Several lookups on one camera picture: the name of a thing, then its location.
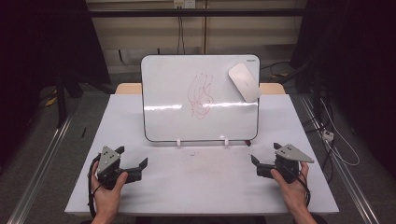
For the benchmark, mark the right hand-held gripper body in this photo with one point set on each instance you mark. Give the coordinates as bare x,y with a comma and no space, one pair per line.
291,154

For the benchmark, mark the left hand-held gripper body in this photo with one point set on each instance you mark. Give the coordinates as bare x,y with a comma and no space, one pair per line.
107,160

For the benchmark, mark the white whiteboard with black rim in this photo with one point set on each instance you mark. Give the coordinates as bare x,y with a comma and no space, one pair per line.
168,121

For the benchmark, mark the white whiteboard eraser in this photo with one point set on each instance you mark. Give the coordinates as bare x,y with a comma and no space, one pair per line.
244,81

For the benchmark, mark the person's left hand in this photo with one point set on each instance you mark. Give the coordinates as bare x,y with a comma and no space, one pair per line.
106,199

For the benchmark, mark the person's right hand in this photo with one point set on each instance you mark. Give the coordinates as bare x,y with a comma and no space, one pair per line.
294,194

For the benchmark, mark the small dark red object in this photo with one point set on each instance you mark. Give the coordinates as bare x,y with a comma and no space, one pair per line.
248,143

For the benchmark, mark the white whiteboard stand clip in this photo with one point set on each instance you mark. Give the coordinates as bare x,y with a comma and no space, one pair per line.
226,142
178,143

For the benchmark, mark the small black floor object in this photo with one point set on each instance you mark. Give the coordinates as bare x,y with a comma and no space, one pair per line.
84,132

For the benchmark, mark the white power strip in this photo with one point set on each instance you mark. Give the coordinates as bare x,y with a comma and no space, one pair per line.
328,135

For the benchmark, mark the black metal stand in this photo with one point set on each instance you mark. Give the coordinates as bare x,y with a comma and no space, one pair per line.
61,99

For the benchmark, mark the black curtain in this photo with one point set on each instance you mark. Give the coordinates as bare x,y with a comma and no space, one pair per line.
37,46
358,62

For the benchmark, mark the aluminium floor rail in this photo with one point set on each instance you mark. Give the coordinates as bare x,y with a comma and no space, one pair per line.
345,174
40,168

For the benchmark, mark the black horizontal frame bar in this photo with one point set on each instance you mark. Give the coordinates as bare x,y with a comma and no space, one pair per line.
193,12

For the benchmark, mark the white wall socket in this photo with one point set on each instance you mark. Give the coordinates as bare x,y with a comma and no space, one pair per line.
184,3

